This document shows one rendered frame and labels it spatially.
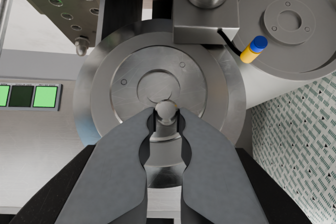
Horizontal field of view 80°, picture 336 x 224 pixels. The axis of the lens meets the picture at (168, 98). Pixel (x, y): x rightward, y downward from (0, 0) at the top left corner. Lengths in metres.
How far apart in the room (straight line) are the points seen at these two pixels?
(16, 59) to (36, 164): 3.23
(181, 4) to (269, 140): 0.28
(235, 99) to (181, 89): 0.05
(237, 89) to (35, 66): 3.49
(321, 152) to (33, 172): 0.55
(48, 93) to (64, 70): 2.85
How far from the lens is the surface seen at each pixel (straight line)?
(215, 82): 0.17
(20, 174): 0.61
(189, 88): 0.15
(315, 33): 0.24
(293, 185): 0.33
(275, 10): 0.23
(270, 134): 0.38
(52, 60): 3.54
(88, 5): 0.46
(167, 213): 0.53
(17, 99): 0.62
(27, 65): 3.66
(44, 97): 0.59
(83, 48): 0.58
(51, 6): 0.50
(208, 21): 0.16
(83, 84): 0.19
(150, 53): 0.16
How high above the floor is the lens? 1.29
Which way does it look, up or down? 12 degrees down
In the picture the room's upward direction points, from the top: 179 degrees counter-clockwise
